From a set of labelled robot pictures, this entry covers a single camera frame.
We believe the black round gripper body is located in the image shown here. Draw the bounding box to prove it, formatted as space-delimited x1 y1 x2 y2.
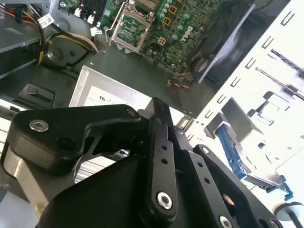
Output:
35 124 216 228

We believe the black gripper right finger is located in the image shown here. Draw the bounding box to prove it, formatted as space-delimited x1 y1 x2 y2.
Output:
167 106 284 228

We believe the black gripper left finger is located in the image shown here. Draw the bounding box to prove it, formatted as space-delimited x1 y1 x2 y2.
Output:
0 96 179 221

